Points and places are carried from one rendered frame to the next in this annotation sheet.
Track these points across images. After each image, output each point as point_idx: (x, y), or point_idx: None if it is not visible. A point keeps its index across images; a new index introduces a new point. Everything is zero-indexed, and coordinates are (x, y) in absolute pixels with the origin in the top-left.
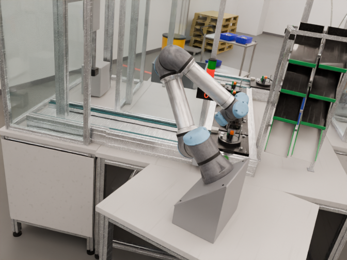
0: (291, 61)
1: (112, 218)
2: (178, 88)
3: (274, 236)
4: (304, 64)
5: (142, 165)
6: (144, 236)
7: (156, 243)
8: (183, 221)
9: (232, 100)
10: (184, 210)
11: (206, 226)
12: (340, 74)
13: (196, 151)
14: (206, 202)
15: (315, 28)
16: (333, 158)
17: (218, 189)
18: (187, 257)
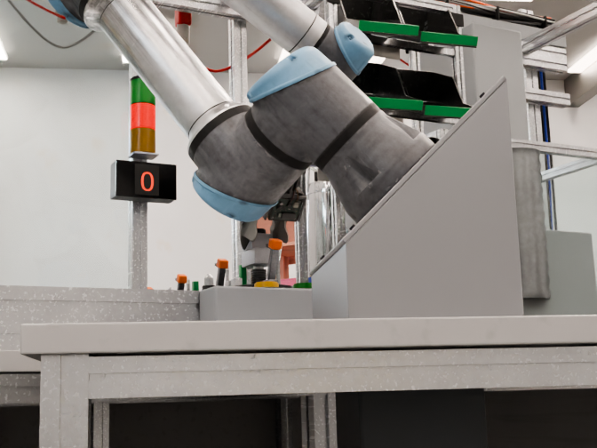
0: (365, 26)
1: (127, 347)
2: (158, 12)
3: None
4: (394, 28)
5: (34, 368)
6: (306, 345)
7: (351, 377)
8: (394, 289)
9: (326, 23)
10: (388, 236)
11: (481, 260)
12: (451, 80)
13: (326, 95)
14: (458, 165)
15: (357, 5)
16: None
17: (484, 94)
18: (506, 334)
